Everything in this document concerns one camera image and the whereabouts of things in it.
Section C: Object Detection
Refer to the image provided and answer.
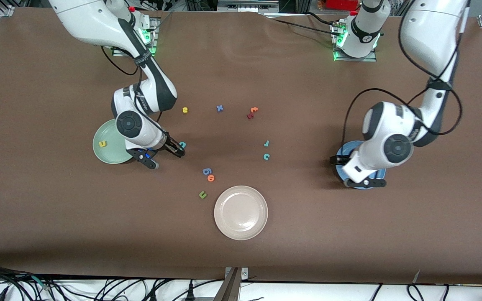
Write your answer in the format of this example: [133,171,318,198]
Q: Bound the blue plate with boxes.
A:
[335,141,387,191]

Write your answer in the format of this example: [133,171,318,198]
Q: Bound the pale green plate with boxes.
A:
[92,117,141,165]

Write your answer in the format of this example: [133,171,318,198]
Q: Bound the beige plate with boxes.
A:
[214,186,269,241]

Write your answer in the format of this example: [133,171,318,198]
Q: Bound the brown table cover sheet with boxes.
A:
[0,8,482,286]

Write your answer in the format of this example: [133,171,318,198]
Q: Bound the grey background device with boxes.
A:
[217,0,279,13]

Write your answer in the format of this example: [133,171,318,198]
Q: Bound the red background box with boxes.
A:
[327,0,361,11]

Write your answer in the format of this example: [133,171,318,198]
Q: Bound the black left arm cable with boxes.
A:
[341,0,472,145]

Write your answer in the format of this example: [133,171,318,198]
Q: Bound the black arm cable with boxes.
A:
[100,42,170,138]
[341,0,472,145]

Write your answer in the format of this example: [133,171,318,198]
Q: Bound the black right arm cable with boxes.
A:
[100,42,170,138]

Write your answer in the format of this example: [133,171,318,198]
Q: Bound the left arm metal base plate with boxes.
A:
[331,23,378,62]

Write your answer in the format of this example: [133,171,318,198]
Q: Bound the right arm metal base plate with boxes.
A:
[112,18,160,57]

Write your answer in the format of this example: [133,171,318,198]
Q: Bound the black base cable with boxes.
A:
[306,12,352,26]
[271,19,338,35]

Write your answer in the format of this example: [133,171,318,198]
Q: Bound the black looped floor cable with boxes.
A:
[406,283,426,301]

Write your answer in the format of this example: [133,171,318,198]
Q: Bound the aluminium table edge bracket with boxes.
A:
[214,267,250,301]

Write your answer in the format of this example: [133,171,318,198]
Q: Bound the tangled black floor cables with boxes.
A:
[0,263,225,301]

